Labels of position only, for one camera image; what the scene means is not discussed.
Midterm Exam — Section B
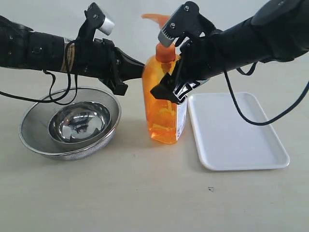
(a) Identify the steel mesh colander bowl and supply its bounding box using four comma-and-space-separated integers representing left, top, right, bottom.
19, 87, 122, 160

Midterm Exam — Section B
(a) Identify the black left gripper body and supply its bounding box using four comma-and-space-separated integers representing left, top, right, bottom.
70, 39, 127, 96

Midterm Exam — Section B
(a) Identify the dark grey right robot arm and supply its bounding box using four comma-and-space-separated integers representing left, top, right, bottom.
150, 0, 309, 104

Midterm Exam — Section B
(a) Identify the orange pump soap bottle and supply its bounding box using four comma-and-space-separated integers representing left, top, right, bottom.
141, 13, 188, 145

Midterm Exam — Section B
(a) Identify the white rectangular plastic tray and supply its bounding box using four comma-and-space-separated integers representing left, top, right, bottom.
188, 93, 290, 171

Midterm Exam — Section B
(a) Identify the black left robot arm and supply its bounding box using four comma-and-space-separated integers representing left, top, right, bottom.
0, 16, 144, 96

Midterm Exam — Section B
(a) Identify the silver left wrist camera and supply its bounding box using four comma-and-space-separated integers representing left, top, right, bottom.
77, 2, 115, 41

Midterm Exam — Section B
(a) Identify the small stainless steel bowl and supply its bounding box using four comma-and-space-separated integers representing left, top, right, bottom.
48, 101, 112, 145

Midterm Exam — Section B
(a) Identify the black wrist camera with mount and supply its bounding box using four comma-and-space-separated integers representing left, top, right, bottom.
158, 1, 216, 47

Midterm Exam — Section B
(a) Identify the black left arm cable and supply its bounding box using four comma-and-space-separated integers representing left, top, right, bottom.
0, 41, 79, 106

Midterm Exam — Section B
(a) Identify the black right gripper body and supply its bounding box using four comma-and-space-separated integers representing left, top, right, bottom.
172, 29, 222, 104

